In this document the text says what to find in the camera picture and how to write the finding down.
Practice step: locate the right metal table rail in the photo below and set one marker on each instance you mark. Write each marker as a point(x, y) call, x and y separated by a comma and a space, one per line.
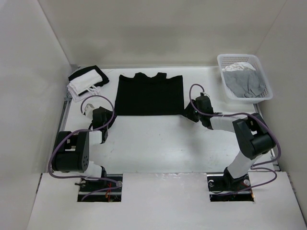
point(268, 157)

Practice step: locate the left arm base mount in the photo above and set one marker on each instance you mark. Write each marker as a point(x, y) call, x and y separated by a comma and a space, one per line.
point(98, 191)

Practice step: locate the folded black tank top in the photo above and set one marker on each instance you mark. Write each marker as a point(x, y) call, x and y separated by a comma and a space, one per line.
point(103, 79)

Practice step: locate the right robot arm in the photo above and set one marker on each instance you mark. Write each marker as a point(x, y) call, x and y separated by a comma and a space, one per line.
point(252, 135)

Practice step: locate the white tank top in basket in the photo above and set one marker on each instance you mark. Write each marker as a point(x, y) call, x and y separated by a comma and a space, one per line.
point(239, 66)

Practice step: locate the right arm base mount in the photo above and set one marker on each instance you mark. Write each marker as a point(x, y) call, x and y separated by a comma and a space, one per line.
point(221, 191)

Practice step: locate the bottom folded white tank top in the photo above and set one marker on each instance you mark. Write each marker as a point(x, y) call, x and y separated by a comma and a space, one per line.
point(94, 90)

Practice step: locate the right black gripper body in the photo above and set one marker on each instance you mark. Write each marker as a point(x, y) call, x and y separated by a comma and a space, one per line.
point(200, 115)

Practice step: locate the black tank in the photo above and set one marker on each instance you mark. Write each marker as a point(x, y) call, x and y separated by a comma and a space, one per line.
point(103, 79)
point(149, 96)

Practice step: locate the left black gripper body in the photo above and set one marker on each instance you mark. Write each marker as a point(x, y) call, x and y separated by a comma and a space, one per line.
point(109, 117)

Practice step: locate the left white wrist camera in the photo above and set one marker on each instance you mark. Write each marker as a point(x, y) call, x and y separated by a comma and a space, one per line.
point(88, 110)

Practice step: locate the left metal table rail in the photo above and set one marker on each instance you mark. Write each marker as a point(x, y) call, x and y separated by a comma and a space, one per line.
point(62, 122)

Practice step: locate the white plastic basket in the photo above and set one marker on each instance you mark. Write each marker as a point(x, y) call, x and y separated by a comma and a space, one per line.
point(228, 59)

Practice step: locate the grey tank top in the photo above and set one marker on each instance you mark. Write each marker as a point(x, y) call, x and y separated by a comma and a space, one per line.
point(244, 83)

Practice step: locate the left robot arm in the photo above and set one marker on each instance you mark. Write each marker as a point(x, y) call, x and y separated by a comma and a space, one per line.
point(73, 156)

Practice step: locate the folded white tank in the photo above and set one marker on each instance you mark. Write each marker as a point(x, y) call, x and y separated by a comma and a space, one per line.
point(94, 90)
point(85, 81)

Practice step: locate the metal table rail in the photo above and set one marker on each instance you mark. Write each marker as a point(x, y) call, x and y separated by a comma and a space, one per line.
point(62, 122)
point(268, 157)

